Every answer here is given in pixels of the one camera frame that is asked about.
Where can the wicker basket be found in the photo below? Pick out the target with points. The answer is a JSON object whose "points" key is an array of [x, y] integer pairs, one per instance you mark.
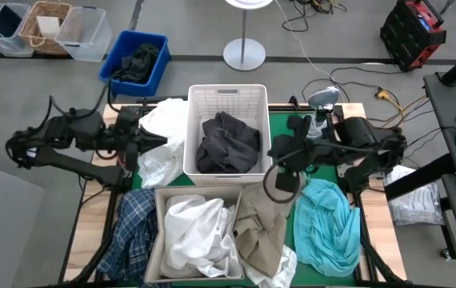
{"points": [[30, 36]]}

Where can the grey-headed desk lamp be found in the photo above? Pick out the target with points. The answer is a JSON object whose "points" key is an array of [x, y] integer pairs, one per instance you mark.
{"points": [[324, 96]]}

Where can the red and black toolbox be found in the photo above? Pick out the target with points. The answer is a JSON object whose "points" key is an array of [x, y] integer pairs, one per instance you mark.
{"points": [[408, 36]]}

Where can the yellow power strip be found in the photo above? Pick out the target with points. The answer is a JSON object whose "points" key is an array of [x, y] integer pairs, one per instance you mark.
{"points": [[382, 94]]}

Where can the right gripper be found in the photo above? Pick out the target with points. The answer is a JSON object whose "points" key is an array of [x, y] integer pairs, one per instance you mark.
{"points": [[292, 154]]}

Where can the dark green garment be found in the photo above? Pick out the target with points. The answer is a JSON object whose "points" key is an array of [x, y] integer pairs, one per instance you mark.
{"points": [[138, 64]]}

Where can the white round pedestal stand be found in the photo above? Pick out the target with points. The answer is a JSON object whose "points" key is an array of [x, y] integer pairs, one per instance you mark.
{"points": [[244, 54]]}

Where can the dark grey garment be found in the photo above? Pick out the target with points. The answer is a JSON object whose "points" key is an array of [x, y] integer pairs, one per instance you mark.
{"points": [[228, 144]]}

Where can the white paper box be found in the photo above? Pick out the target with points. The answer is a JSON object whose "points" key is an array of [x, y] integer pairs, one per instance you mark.
{"points": [[48, 26]]}

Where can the white plastic laundry basket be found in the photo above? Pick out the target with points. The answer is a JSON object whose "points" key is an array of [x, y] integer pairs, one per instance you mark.
{"points": [[190, 152]]}

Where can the empty clear plastic bin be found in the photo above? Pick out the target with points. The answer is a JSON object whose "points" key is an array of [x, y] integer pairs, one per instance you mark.
{"points": [[86, 34]]}

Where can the white lace garment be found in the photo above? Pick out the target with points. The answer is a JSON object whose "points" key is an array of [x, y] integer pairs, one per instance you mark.
{"points": [[164, 160]]}

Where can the blue plastic bin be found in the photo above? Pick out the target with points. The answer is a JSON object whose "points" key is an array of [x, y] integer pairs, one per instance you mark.
{"points": [[110, 74]]}

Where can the dark rectangular box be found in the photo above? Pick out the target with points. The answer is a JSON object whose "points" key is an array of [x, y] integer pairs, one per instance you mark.
{"points": [[6, 20]]}

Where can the turquoise garment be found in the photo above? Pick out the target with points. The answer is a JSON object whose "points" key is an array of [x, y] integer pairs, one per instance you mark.
{"points": [[326, 232]]}

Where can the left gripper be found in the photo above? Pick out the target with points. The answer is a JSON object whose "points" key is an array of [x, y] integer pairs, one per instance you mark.
{"points": [[127, 124]]}

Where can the clear plastic bin with lid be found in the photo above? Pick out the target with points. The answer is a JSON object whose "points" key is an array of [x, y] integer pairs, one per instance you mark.
{"points": [[8, 46]]}

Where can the beige fabric storage bin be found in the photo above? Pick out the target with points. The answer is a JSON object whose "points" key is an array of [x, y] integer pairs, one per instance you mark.
{"points": [[160, 212]]}

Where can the green table mat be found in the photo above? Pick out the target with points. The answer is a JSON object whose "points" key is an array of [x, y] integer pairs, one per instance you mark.
{"points": [[280, 124]]}

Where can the blue plaid shirt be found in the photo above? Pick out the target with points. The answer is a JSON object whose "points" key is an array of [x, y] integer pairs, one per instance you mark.
{"points": [[134, 236]]}

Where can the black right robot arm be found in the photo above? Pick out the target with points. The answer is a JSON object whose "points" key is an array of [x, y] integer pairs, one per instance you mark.
{"points": [[356, 140]]}

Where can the beige trousers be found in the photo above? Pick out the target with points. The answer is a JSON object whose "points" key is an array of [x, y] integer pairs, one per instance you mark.
{"points": [[260, 240]]}

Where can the small white garment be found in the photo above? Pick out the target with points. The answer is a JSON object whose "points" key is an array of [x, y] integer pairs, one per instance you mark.
{"points": [[282, 268]]}

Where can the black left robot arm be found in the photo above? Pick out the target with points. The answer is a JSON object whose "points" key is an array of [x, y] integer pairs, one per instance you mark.
{"points": [[80, 130]]}

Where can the black side table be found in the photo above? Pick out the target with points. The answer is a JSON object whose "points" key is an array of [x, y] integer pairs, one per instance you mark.
{"points": [[452, 116]]}

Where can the smooth white shirt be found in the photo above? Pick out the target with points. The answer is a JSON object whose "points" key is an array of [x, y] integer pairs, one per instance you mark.
{"points": [[196, 236]]}

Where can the clear plastic bag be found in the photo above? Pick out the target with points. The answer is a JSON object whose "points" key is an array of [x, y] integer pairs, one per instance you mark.
{"points": [[416, 200]]}

